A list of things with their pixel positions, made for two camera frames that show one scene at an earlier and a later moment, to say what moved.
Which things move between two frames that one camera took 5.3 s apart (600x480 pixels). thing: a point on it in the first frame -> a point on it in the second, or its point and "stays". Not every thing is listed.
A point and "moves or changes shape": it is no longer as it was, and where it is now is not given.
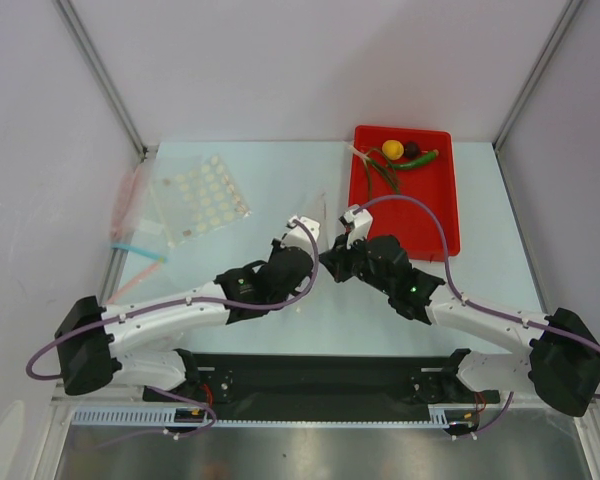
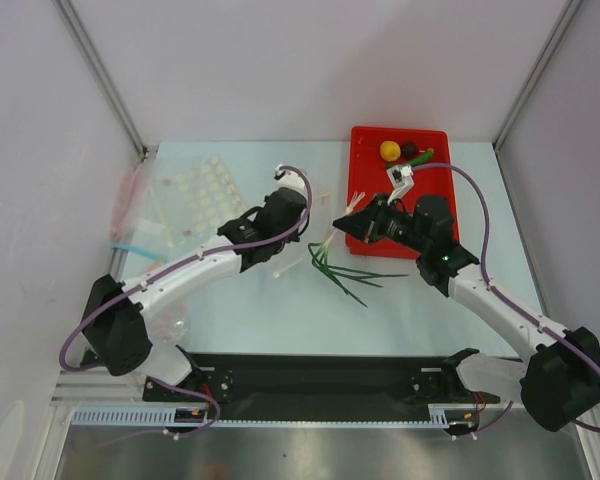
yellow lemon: x=393 y=149 stays
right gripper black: x=341 y=256 -> x=372 y=226
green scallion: x=379 y=158 moves or changes shape
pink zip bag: x=123 y=202 stays
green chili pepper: x=417 y=162 stays
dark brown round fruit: x=412 y=149 stays
